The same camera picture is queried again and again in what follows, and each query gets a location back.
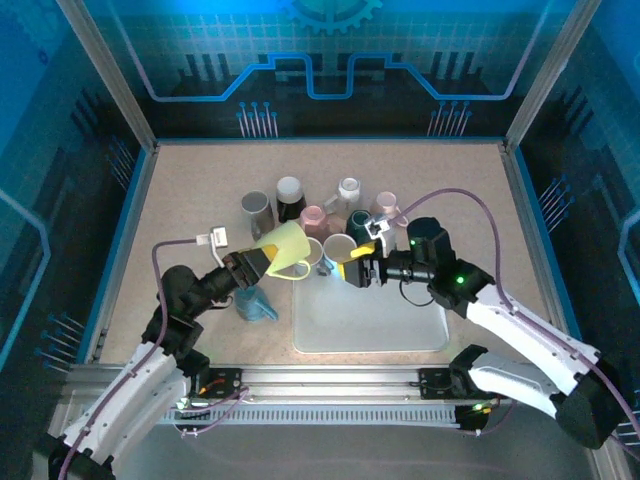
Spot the black mug with white base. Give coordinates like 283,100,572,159
275,176,308,225

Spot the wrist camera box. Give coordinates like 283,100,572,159
194,227,231,266
363,212,399,256

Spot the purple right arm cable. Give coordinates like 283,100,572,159
392,187,640,446

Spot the base controller board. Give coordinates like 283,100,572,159
455,402,494,435
174,394,212,416

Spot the aluminium side rail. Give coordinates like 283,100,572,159
84,142,162,365
499,142,587,364

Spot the slotted grey cable duct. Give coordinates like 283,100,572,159
149,403,464,429

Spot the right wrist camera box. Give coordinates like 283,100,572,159
363,212,399,256

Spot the yellow-green mug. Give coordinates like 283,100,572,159
257,221,314,280

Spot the grey-blue mug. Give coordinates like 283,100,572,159
294,237,335,279

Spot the light blue mug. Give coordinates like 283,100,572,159
322,233,359,276

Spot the aluminium frame post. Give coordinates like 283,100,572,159
55,0,160,154
504,0,604,154

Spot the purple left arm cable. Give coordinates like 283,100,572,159
57,237,251,480

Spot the dark green mug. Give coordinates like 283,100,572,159
344,209,374,246

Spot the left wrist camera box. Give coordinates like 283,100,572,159
194,227,231,266

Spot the aluminium table rail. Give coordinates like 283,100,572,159
59,363,609,402

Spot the white plastic tray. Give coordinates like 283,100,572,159
292,259,450,355

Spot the pale pink mug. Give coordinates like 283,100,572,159
369,191,410,227

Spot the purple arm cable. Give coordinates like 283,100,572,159
392,187,640,446
57,237,251,480

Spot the grey mug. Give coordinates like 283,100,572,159
241,191,276,241

